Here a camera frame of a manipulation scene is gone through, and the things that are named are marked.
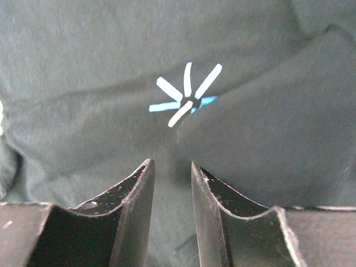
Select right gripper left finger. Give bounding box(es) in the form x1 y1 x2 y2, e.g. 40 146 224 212
1 159 155 266

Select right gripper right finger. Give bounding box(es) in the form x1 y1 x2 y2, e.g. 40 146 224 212
191 164 355 266

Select black t shirt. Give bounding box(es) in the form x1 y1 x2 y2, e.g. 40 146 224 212
1 1 355 266

